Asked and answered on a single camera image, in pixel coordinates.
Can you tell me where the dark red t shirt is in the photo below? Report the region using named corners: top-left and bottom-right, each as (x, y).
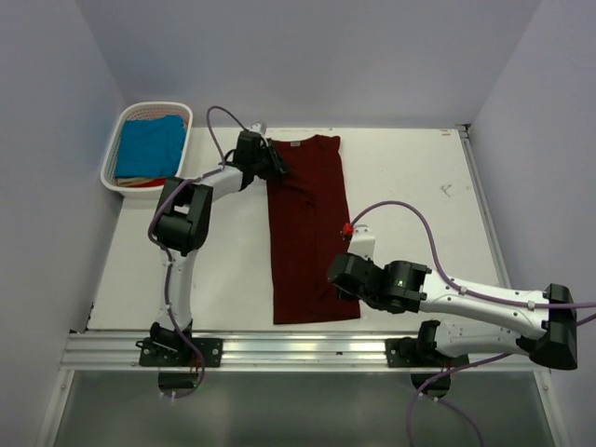
top-left (266, 135), bottom-right (360, 325)

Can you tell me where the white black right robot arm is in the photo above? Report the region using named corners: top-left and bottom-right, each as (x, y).
top-left (327, 253), bottom-right (577, 371)

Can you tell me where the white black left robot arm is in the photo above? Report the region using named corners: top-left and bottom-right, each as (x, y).
top-left (139, 130), bottom-right (290, 366)

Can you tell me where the blue folded t shirt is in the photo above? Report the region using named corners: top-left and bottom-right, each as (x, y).
top-left (114, 115), bottom-right (186, 179)

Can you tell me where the red folded t shirt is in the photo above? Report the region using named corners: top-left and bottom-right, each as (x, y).
top-left (138, 178), bottom-right (166, 188)

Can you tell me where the white plastic laundry basket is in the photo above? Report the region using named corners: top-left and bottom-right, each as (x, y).
top-left (101, 102), bottom-right (193, 199)

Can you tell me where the beige folded t shirt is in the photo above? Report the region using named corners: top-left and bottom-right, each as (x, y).
top-left (114, 177), bottom-right (153, 187)

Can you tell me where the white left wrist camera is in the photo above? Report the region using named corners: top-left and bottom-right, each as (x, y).
top-left (249, 121), bottom-right (267, 136)

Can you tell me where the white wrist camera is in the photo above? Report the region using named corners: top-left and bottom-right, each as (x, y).
top-left (249, 121), bottom-right (267, 136)
top-left (341, 223), bottom-right (376, 261)

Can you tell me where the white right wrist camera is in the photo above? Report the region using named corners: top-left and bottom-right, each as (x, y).
top-left (341, 223), bottom-right (376, 261)

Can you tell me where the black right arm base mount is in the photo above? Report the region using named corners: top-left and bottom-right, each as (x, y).
top-left (385, 337), bottom-right (469, 369)

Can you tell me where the aluminium table right rail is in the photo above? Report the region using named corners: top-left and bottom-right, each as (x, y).
top-left (457, 126), bottom-right (511, 288)

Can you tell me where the aluminium table rail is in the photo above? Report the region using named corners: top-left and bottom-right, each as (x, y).
top-left (457, 126), bottom-right (511, 288)
top-left (58, 330), bottom-right (553, 373)

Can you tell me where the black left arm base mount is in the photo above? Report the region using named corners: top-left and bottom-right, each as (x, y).
top-left (135, 322), bottom-right (224, 368)

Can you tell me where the aluminium table front rail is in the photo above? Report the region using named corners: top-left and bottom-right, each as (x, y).
top-left (58, 330), bottom-right (553, 373)

